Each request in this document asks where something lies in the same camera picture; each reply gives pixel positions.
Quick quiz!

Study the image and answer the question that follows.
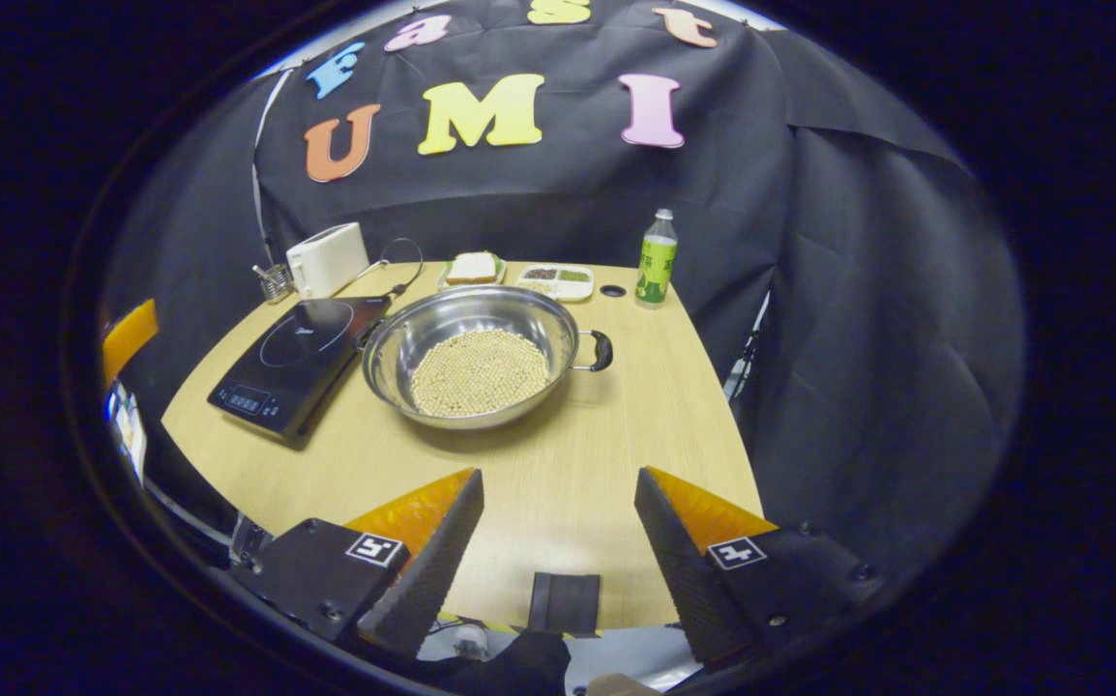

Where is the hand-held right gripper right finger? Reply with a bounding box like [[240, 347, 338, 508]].
[[634, 466, 884, 674]]

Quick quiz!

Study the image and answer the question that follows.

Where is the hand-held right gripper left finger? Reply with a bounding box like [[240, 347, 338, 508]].
[[229, 468, 486, 660]]

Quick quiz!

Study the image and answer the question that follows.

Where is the black induction cooktop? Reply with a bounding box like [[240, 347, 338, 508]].
[[208, 295, 393, 450]]

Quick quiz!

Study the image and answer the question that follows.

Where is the pile of soybeans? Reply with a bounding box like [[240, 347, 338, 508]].
[[410, 329, 551, 419]]

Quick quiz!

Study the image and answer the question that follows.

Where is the stainless steel pot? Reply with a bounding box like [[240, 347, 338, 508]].
[[357, 285, 614, 431]]

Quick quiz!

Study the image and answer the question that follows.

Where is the black table edge pad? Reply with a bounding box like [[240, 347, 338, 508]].
[[529, 572, 602, 637]]

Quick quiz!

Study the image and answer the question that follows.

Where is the person's dark clothing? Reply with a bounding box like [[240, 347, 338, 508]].
[[423, 628, 573, 696]]

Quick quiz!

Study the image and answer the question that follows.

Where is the white toaster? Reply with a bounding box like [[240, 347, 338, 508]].
[[285, 222, 370, 299]]

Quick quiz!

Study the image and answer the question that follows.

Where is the black backdrop cloth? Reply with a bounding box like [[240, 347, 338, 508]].
[[99, 0, 1025, 581]]

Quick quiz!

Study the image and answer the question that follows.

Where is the small plate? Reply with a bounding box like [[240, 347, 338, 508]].
[[436, 252, 509, 292]]

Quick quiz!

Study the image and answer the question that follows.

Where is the green drink bottle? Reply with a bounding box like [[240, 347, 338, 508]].
[[635, 209, 679, 305]]

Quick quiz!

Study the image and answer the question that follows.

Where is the white divided grain tray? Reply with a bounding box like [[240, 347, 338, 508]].
[[516, 265, 596, 303]]

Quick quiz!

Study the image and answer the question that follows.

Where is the black toaster cable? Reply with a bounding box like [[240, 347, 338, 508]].
[[365, 238, 425, 297]]

